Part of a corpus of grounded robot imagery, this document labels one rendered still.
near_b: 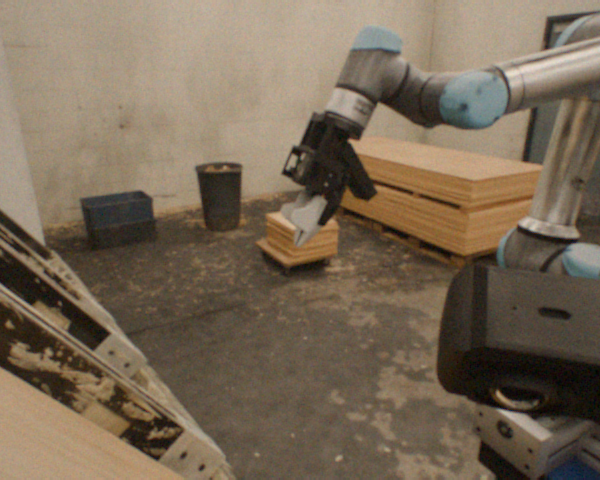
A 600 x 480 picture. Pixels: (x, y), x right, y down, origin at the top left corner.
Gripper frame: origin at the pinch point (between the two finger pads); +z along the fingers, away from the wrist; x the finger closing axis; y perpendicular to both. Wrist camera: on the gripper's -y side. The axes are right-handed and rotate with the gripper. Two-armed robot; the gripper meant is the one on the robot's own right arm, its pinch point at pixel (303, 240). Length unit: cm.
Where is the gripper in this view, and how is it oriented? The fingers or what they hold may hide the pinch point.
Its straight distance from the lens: 77.1
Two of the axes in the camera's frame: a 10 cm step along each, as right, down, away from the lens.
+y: -7.7, -2.8, -5.7
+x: 5.0, 3.0, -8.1
